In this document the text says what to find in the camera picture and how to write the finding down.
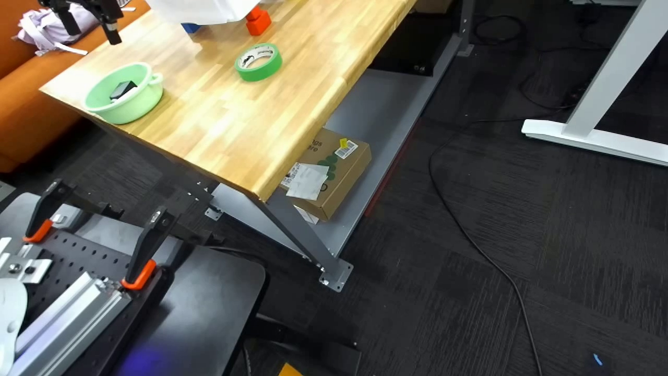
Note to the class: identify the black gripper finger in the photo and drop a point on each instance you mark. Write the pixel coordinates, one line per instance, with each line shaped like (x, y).
(64, 14)
(107, 18)

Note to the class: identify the white plastic drawer unit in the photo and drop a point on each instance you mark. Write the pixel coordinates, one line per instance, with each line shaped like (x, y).
(202, 10)

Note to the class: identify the light green plastic bowl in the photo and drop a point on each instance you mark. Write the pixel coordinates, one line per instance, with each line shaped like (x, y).
(107, 108)

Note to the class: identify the lilac cloth bag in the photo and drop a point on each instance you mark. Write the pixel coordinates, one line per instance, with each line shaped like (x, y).
(38, 32)

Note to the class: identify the blue block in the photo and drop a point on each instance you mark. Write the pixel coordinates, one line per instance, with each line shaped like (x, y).
(192, 29)

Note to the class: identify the orange sofa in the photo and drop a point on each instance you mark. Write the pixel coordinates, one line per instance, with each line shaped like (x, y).
(27, 102)

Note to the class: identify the red block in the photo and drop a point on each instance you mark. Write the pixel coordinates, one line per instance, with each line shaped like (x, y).
(260, 21)

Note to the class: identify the green tape roll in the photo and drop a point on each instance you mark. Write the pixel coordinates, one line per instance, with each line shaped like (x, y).
(260, 74)

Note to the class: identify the black perforated board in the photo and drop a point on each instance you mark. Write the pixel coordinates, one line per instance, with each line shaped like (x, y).
(86, 256)

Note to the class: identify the white paper sheet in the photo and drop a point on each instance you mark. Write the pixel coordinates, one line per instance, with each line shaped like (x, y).
(308, 181)

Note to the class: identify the brown cardboard box with labels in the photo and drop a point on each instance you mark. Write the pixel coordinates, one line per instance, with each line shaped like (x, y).
(343, 182)

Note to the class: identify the silver aluminium extrusion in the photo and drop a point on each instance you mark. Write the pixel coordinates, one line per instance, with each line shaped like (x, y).
(60, 316)

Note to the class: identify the black flat seat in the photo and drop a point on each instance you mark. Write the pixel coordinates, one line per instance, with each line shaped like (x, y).
(202, 308)

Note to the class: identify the white rounded housing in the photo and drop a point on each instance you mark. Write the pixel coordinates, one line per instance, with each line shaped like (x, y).
(8, 323)

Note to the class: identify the small yellow floor object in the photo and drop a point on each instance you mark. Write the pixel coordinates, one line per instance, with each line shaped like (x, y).
(289, 370)

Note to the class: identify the white desk foot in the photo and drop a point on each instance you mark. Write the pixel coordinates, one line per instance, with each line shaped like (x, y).
(606, 4)

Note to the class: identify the small blue object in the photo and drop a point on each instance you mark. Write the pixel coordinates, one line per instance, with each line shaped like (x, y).
(597, 360)

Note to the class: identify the silver metal bracket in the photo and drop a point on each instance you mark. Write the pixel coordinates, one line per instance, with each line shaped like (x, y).
(29, 269)

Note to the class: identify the wooden table with metal frame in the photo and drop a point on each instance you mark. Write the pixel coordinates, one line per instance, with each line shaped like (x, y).
(377, 111)

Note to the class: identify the white desk leg frame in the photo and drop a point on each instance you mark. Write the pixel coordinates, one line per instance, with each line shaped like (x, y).
(613, 76)

